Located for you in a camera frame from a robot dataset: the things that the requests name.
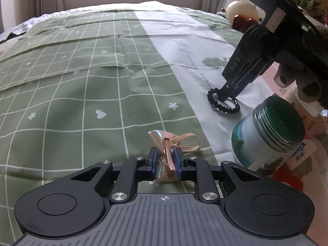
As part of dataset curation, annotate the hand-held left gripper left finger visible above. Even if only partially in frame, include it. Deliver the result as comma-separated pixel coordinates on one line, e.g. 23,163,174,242
68,147,158,203

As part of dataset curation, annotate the green checked bed sheet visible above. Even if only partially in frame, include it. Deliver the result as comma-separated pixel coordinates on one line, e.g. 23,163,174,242
0,1,282,211

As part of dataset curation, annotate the black bead bracelet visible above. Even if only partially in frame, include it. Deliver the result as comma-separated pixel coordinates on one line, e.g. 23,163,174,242
207,88,241,114

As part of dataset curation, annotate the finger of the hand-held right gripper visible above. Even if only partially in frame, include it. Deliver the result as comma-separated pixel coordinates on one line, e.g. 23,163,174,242
228,58,272,101
219,64,260,101

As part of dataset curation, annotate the white pink tissue pack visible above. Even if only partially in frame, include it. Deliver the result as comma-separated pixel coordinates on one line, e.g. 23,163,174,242
288,137,319,171

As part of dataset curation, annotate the open pink cardboard box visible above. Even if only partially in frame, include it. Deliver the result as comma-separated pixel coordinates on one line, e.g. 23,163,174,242
261,65,299,101

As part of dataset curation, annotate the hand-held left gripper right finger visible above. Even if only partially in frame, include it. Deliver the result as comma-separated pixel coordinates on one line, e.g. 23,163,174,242
175,148,260,203

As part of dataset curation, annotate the cream round plush toy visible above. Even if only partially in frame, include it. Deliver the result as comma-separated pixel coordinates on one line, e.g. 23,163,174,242
225,1,260,30

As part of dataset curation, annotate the green lid glass jar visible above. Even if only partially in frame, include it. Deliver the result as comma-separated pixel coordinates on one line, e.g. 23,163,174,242
231,97,306,177

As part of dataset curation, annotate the person's right hand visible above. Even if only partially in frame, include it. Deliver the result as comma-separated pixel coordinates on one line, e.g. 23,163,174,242
274,65,324,104

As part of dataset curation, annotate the red packet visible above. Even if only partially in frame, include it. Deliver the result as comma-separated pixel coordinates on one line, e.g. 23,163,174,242
272,169,304,192

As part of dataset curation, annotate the rose gold ribbon hair clip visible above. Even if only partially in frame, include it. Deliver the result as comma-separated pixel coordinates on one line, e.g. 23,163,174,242
147,130,201,186

